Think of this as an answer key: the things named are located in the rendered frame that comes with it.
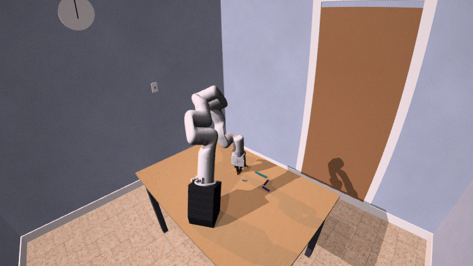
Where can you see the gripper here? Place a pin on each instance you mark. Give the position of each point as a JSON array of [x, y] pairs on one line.
[[238, 161]]

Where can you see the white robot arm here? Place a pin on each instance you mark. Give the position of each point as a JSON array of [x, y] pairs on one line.
[[209, 137]]

